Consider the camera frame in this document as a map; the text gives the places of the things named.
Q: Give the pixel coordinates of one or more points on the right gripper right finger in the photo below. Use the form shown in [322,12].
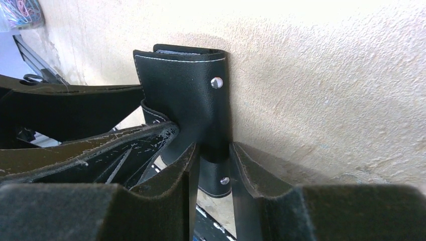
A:
[268,208]

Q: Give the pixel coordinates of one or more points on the black leather card holder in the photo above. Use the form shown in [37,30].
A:
[190,86]

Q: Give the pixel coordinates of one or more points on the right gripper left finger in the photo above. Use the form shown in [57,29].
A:
[160,208]

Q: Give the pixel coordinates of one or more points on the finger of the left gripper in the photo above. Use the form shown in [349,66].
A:
[62,112]
[123,157]

